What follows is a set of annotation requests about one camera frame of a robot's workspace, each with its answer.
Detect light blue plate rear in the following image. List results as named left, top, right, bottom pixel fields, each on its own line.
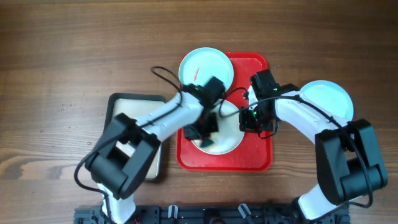
left=178, top=47, right=234, bottom=91

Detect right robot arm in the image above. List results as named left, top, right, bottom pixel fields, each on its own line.
left=240, top=82, right=388, bottom=223

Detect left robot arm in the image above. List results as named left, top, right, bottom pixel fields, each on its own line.
left=80, top=83, right=225, bottom=223

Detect green yellow sponge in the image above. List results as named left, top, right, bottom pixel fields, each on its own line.
left=200, top=139, right=215, bottom=148

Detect black tray with soapy water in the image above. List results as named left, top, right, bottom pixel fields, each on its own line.
left=103, top=93, right=167, bottom=182

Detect light blue plate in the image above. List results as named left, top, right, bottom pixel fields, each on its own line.
left=178, top=47, right=234, bottom=91
left=300, top=80, right=354, bottom=121

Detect white plate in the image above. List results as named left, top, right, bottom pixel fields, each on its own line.
left=191, top=100, right=244, bottom=156

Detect light blue plate front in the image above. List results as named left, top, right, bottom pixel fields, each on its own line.
left=300, top=80, right=354, bottom=121

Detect red plastic tray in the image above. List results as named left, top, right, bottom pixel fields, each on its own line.
left=176, top=52, right=272, bottom=172

